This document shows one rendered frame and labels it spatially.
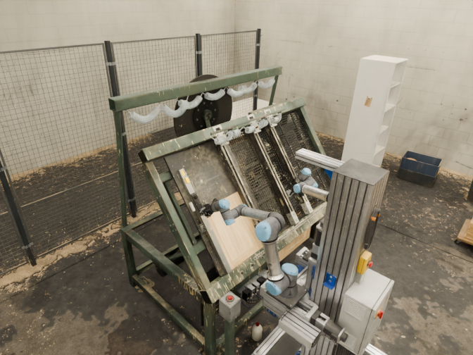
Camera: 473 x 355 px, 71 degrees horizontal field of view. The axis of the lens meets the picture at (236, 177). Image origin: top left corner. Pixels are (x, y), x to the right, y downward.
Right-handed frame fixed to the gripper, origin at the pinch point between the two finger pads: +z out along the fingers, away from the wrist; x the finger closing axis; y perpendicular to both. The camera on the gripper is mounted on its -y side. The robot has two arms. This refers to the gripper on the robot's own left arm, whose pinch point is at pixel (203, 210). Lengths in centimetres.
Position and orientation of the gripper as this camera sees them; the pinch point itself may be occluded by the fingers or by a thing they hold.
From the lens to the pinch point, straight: 272.3
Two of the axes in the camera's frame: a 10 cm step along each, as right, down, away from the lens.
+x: 6.4, 7.3, 2.4
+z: -5.9, 2.6, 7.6
